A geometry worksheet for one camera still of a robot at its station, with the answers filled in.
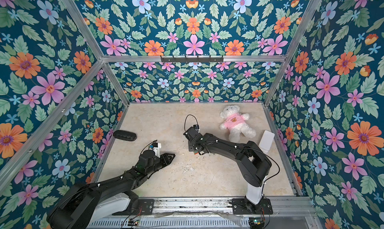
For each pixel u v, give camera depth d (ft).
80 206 1.37
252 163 1.53
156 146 2.63
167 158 2.58
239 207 2.38
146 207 2.41
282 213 2.36
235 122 3.22
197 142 2.20
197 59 2.99
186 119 3.67
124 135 3.23
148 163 2.21
